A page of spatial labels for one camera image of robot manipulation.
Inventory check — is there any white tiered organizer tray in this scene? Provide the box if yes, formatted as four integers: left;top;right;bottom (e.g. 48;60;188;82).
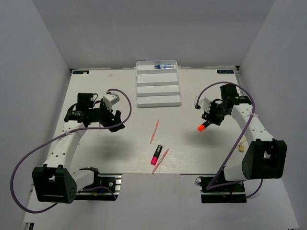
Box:
136;60;181;108

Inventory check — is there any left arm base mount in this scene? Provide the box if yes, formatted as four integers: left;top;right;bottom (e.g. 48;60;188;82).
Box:
75;174;122;201

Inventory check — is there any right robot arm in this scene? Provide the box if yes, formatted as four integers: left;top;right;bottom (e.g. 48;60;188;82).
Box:
195;81;287;191

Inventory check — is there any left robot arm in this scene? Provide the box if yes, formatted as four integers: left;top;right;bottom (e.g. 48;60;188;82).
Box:
32;92;125;204

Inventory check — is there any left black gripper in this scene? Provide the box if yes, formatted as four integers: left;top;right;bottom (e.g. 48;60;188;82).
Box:
89;99;125;132

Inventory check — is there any clear blue-capped spray bottle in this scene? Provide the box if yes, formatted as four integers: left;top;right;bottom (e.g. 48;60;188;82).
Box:
154;64;177;69

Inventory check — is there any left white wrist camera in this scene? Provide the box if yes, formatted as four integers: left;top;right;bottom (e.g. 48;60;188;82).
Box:
103;92;120;111

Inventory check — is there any orange-capped black marker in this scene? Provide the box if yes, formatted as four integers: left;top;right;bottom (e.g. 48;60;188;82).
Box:
197;121;212;132

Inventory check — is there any pink black highlighter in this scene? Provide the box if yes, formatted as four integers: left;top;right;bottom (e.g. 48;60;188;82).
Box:
151;145;163;165

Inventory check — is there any lower pink pen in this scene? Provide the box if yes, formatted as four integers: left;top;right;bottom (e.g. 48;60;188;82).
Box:
152;148;169;174

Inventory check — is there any tan eraser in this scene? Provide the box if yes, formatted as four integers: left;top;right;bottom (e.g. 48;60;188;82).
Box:
238;144;245;152

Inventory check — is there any blue table label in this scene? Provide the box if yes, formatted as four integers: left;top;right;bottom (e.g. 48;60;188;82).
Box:
217;69;234;74
72;70;89;75

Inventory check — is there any right blue table label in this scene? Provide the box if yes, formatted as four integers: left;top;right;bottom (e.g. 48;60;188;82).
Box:
217;69;234;74

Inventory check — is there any upper pink pen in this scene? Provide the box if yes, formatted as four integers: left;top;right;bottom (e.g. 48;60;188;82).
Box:
149;119;160;144

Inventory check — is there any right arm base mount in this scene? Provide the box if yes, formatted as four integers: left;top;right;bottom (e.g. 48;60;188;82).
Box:
195;176;247;204

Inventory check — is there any left blue table label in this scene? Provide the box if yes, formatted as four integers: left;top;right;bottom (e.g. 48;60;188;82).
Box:
72;70;89;75

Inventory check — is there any pink pen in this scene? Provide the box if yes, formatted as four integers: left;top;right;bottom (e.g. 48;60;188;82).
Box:
152;148;169;174
149;119;160;144

